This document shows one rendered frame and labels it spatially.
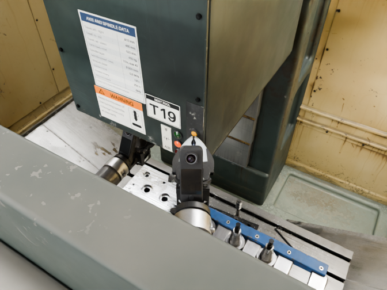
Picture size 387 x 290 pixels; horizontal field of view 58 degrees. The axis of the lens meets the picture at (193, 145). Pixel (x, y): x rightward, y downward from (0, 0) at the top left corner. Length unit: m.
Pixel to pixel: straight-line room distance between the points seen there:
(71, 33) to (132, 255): 0.79
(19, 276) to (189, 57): 0.53
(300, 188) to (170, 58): 1.62
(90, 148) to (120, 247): 2.08
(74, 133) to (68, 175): 2.08
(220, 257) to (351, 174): 2.02
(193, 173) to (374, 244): 1.30
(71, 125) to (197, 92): 1.64
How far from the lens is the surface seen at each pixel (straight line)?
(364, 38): 1.71
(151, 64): 0.78
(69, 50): 0.96
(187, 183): 0.68
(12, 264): 0.29
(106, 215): 0.18
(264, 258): 1.16
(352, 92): 1.84
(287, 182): 2.23
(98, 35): 0.85
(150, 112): 0.87
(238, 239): 1.16
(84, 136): 2.28
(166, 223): 0.17
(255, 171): 1.85
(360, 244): 1.86
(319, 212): 2.15
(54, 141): 2.25
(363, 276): 1.76
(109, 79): 0.90
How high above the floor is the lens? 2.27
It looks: 45 degrees down
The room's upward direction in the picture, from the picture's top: straight up
